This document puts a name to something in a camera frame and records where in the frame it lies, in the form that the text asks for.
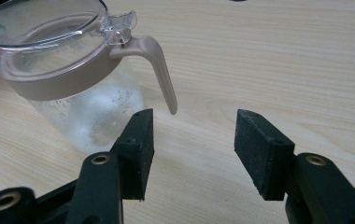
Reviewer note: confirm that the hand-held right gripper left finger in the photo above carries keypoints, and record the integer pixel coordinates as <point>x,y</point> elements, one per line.
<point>135,155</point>

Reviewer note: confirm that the dark round table grommet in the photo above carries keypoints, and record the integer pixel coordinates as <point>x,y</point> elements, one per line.
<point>238,0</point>

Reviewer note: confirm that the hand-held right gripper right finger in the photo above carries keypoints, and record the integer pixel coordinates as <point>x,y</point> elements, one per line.
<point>262,155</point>

